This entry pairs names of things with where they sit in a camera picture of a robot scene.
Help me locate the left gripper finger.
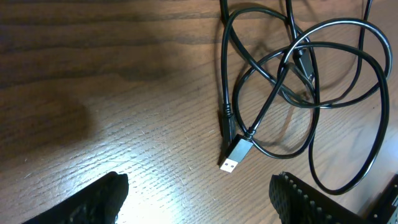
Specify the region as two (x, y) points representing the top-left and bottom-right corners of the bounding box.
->
(24, 172), (129, 224)

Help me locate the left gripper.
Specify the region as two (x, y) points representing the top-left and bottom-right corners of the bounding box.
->
(269, 172), (397, 224)

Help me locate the black usb cable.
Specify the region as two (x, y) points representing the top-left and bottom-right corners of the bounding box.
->
(217, 0), (318, 156)
(231, 0), (393, 196)

